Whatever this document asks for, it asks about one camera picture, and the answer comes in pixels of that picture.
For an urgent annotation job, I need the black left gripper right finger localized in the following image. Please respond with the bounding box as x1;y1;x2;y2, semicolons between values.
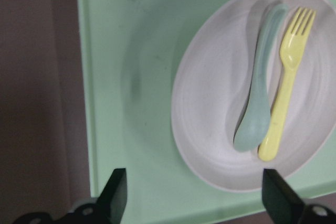
262;169;305;223

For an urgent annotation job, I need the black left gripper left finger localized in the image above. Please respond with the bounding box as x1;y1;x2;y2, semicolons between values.
97;168;128;223

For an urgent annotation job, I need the teal plastic spoon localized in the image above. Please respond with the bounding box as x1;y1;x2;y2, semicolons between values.
233;3;288;152

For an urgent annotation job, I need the white round plate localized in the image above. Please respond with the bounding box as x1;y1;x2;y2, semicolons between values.
171;0;335;192

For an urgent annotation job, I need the yellow plastic fork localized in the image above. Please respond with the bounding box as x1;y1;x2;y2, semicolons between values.
258;7;317;162

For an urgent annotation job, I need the light green plastic tray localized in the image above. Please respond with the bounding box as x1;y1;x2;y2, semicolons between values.
78;0;335;223

